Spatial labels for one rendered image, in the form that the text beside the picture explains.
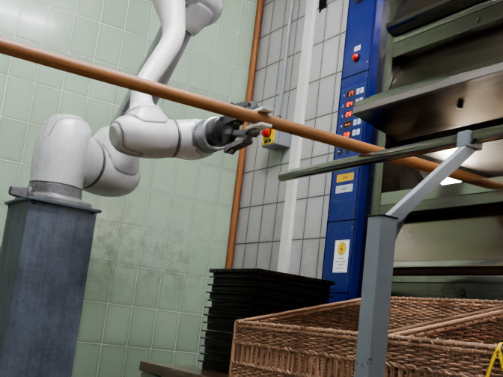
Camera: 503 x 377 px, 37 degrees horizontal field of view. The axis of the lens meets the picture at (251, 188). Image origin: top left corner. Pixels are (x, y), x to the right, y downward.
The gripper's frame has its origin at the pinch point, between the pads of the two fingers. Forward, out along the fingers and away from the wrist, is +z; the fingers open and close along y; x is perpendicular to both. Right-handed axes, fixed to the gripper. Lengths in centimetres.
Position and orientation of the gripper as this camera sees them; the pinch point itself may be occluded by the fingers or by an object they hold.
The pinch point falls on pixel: (260, 119)
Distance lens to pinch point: 177.5
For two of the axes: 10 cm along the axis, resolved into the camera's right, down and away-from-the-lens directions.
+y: -1.2, 9.8, -1.8
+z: 5.2, -0.9, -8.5
